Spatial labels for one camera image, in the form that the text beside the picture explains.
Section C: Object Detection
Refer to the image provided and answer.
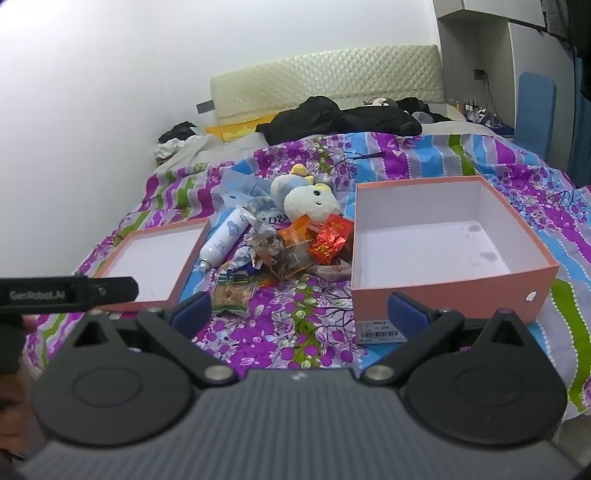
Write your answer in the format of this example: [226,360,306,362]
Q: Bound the yellow pillow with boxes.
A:
[205,117,278,142]

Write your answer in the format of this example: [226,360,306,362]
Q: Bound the white spray bottle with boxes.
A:
[198,208,249,273]

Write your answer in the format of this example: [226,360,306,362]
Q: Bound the pink box lid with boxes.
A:
[93,217,212,313]

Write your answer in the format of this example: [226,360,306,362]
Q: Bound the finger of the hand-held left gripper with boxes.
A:
[88,276,140,307]

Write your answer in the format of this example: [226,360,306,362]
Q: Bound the black and white clothes heap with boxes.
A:
[154,121,200,163]

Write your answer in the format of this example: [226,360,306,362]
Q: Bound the cream quilted headboard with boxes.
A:
[210,44,440,126]

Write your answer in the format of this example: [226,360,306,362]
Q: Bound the white and blue plush toy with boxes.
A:
[270,164,343,228]

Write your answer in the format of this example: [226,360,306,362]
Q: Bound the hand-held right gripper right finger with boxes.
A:
[360,291,533,387]

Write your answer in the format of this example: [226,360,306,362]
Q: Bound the black jacket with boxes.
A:
[255,95,424,147]

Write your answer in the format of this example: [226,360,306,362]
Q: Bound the orange snack packet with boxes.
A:
[277,215,320,251]

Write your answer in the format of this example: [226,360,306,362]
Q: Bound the pile of snack packets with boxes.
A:
[235,196,352,284]

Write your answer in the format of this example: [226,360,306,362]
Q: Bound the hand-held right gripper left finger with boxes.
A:
[74,292,234,389]

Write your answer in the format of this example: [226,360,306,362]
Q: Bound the pink cardboard box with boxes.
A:
[350,175,560,345]

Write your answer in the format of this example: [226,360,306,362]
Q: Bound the light blue plastic bag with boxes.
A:
[217,166,274,214]

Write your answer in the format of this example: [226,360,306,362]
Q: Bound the white wall cabinet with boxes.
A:
[435,0,548,125]

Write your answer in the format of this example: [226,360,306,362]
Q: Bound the blue folding chair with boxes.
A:
[514,71,557,154]

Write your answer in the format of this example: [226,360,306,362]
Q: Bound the small bottles group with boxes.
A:
[456,97,502,126]

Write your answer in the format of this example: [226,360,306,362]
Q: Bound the small red snack packet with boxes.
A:
[308,215,355,267]

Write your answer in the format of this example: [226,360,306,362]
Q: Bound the clear green nut packet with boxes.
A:
[211,272,258,317]

